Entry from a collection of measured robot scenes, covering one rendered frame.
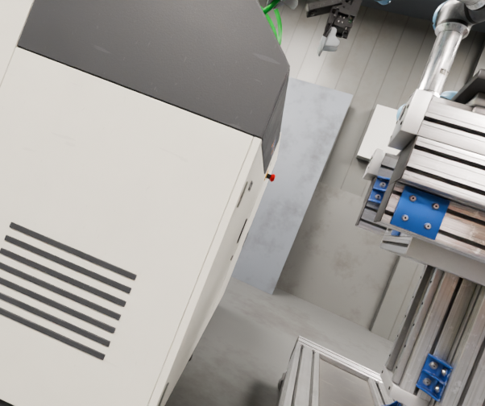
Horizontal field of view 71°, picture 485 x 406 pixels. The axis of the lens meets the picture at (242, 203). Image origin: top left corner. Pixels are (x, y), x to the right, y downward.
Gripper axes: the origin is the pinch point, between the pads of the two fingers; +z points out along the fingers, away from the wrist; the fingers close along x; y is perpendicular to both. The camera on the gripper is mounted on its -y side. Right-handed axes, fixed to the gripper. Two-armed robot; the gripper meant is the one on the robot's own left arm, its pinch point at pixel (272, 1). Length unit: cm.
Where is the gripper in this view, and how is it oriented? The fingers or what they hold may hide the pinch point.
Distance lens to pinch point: 107.9
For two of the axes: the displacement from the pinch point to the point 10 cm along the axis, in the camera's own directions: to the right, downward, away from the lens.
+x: 6.7, 0.2, 7.5
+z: -6.5, 5.0, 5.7
